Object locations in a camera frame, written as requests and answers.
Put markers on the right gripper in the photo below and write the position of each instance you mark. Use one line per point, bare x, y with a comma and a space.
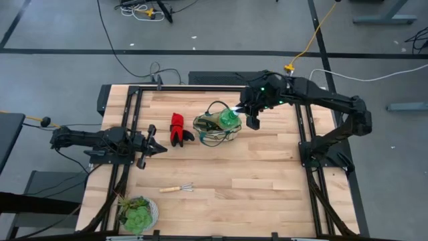
261, 100

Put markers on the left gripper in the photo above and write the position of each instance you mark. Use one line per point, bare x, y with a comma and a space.
142, 144

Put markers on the green spray bottle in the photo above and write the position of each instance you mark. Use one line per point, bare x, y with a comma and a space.
229, 120

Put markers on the red black gardening gloves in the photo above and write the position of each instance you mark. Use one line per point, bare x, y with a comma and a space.
177, 129

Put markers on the three-prong wooden hand cultivator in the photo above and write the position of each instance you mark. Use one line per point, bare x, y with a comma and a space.
170, 189

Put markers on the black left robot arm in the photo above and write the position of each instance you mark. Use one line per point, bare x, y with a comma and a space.
100, 137

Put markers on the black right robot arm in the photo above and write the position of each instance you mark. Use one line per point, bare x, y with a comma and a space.
321, 95

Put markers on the black computer tower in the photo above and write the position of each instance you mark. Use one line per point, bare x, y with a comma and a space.
214, 78

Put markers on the succulent in white pot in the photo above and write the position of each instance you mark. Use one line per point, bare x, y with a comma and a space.
138, 219

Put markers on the black stand leg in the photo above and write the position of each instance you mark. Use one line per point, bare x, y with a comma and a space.
165, 11

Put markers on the black floor beam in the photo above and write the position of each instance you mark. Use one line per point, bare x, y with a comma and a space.
33, 202

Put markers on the black desk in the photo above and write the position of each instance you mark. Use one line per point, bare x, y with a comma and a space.
8, 134

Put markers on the grey desk foot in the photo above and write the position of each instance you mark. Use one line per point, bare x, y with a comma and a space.
384, 19
408, 107

